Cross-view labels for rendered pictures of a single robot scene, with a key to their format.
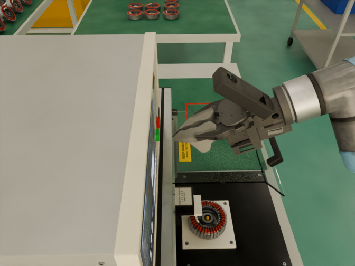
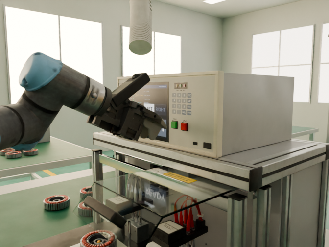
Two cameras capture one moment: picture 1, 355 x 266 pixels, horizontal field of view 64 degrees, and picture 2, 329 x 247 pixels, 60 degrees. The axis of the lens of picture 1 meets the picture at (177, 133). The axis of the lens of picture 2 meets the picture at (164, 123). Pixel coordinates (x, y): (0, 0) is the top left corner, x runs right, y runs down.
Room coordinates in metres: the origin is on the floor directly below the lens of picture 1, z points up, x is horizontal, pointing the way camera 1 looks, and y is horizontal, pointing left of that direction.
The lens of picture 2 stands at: (0.96, -0.48, 1.28)
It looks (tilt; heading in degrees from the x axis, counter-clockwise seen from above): 7 degrees down; 140
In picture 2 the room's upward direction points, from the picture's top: straight up
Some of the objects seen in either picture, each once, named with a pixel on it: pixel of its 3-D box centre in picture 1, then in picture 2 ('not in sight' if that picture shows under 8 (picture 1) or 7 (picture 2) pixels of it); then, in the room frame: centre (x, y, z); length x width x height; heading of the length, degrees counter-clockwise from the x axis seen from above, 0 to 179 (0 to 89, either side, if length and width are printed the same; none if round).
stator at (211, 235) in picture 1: (207, 218); not in sight; (0.43, -0.09, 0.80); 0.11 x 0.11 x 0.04
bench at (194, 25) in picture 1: (160, 30); not in sight; (2.68, 0.16, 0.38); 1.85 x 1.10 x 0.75; 1
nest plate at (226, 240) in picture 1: (206, 223); not in sight; (0.43, -0.09, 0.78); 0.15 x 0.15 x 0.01; 1
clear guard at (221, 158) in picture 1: (209, 150); (163, 197); (0.49, -0.08, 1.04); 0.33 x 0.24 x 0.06; 91
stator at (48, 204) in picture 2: not in sight; (56, 202); (-0.31, -0.05, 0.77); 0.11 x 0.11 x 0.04
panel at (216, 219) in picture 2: not in sight; (184, 197); (0.30, 0.16, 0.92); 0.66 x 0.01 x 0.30; 1
